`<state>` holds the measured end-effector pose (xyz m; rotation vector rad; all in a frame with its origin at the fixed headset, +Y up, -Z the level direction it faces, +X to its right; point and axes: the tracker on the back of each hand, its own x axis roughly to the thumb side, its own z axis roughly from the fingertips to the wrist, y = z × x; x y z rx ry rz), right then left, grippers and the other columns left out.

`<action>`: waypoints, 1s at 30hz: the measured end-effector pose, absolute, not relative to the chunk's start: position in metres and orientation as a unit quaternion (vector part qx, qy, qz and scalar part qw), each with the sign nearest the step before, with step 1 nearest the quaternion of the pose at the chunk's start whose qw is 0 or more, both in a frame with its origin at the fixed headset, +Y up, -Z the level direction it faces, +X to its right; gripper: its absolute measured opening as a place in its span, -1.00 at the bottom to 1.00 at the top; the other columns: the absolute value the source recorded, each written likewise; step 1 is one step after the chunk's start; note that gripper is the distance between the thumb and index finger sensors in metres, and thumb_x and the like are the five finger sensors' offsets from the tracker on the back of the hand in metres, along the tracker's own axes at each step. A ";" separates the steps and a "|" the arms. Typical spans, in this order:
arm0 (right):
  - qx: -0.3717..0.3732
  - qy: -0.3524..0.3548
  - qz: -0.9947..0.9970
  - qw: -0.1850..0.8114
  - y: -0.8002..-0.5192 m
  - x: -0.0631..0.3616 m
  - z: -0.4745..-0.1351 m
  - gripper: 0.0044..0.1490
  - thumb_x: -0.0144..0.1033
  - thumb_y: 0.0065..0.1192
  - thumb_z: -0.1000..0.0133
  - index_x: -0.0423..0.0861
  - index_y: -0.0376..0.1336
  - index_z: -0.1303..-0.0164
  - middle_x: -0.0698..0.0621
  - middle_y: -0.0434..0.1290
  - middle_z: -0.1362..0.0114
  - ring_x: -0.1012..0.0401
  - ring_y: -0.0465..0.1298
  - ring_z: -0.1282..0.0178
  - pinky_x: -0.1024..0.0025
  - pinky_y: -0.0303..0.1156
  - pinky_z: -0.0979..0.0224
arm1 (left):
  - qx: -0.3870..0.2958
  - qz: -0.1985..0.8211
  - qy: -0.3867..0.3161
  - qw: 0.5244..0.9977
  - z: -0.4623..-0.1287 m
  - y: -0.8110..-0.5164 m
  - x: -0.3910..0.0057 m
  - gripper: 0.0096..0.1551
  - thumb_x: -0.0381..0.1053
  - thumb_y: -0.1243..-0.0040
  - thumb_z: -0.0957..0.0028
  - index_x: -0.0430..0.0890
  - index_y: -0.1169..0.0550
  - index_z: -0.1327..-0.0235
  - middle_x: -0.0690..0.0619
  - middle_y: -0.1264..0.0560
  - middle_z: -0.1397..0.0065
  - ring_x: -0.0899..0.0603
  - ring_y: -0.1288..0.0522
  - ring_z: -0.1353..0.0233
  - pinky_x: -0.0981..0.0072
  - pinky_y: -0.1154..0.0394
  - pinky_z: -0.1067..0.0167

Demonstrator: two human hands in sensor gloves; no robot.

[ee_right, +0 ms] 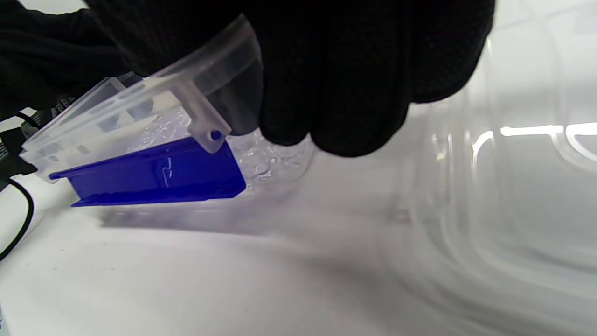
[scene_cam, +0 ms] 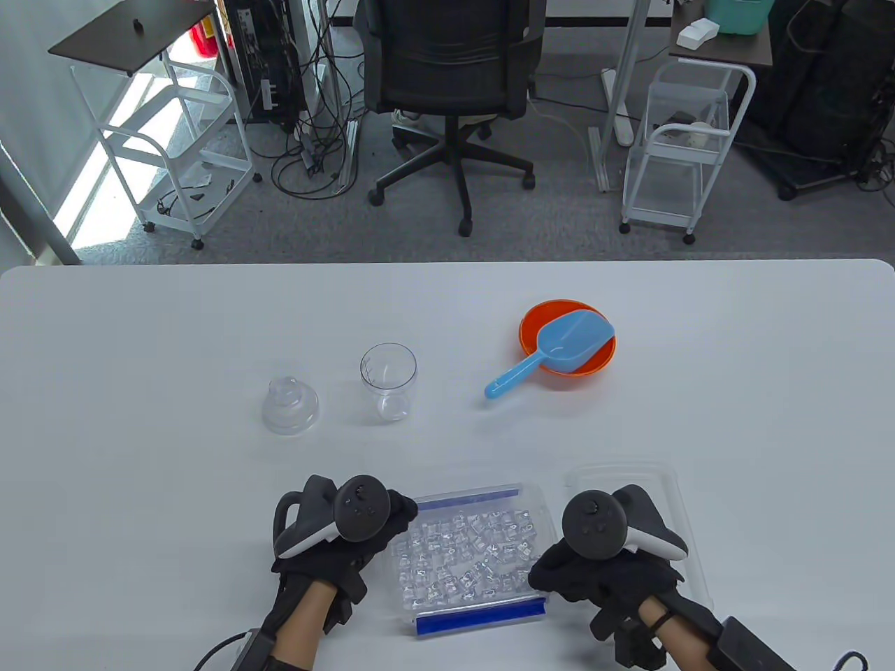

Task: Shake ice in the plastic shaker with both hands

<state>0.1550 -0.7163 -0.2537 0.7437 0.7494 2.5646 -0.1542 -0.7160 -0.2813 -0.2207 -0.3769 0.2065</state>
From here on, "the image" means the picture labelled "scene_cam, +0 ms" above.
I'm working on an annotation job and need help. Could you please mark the bundle of black cables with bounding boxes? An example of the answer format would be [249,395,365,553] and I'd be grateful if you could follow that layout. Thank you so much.
[268,0,367,201]

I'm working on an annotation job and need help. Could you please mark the white box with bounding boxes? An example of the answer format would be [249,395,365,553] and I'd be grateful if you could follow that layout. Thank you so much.
[676,19,721,50]

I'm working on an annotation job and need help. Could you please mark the orange plastic bowl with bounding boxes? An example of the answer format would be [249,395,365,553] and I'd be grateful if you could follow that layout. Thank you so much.
[519,300,617,378]

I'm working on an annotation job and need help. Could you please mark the black equipment stand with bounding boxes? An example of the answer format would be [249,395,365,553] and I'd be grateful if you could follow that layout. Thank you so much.
[740,0,895,202]

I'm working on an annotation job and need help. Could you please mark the light blue plastic scoop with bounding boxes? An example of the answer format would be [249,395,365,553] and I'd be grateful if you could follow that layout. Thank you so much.
[485,311,615,401]

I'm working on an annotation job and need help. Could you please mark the clear plastic box blue clips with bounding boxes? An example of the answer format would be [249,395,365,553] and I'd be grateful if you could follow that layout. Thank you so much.
[387,482,557,637]

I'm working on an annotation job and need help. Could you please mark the black computer tower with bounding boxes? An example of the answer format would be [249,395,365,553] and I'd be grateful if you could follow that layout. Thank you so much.
[224,0,310,132]

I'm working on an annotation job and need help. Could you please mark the black white hand controller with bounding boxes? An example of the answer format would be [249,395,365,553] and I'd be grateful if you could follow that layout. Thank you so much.
[561,484,690,563]
[272,475,392,560]

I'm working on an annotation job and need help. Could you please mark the white desk leg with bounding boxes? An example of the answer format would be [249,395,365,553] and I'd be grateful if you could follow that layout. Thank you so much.
[306,0,361,196]
[589,0,673,194]

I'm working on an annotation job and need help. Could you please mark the white power strip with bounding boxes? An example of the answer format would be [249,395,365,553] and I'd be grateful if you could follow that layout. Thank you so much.
[601,67,635,148]

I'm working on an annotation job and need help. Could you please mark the clear plastic box lid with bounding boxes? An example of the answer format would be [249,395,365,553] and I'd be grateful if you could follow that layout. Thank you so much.
[564,458,715,610]

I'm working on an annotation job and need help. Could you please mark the person's left forearm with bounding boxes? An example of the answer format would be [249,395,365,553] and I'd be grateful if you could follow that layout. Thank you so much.
[268,582,338,671]

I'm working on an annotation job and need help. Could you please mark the black right wrist strap mount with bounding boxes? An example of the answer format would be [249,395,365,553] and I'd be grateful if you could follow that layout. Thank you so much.
[614,618,668,666]

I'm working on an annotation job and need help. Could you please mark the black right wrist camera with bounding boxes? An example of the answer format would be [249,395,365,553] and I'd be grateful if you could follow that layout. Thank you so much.
[705,615,799,671]

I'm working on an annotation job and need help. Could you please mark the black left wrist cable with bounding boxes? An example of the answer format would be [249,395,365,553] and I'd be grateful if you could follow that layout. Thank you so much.
[193,629,254,671]

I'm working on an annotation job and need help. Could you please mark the clear plastic cup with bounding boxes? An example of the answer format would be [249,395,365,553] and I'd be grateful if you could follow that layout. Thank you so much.
[360,342,418,423]

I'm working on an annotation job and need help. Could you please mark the black office chair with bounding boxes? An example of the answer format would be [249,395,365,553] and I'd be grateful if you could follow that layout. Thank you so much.
[352,0,547,238]

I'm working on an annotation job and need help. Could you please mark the person's right hand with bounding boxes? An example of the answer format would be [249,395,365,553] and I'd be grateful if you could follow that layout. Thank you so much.
[527,540,685,610]

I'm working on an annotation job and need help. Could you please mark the person's left hand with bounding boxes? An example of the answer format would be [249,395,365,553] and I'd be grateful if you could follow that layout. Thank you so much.
[271,489,419,606]

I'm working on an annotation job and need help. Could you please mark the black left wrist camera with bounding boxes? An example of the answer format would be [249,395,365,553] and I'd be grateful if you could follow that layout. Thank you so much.
[234,628,282,671]

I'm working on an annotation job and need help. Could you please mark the white cart with dark top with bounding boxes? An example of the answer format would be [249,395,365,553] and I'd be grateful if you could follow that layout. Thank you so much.
[618,0,774,245]
[48,0,261,251]

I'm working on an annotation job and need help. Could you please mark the black white right hand controller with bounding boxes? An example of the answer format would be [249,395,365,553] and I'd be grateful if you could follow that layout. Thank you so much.
[561,484,690,563]

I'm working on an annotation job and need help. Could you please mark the teal container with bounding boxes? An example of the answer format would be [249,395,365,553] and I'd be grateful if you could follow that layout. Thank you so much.
[703,0,767,37]

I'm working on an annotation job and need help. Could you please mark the person's right forearm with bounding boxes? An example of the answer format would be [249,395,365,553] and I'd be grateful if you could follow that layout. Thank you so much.
[638,598,721,671]

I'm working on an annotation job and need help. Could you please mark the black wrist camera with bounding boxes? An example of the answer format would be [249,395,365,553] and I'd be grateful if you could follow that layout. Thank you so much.
[705,615,799,671]
[234,628,282,671]

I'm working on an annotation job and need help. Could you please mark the clear dome cup lid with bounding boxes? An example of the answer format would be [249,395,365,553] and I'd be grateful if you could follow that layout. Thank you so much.
[262,377,320,436]

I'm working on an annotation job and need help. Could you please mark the black white left hand controller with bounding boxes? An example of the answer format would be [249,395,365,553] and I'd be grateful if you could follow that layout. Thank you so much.
[272,475,392,560]

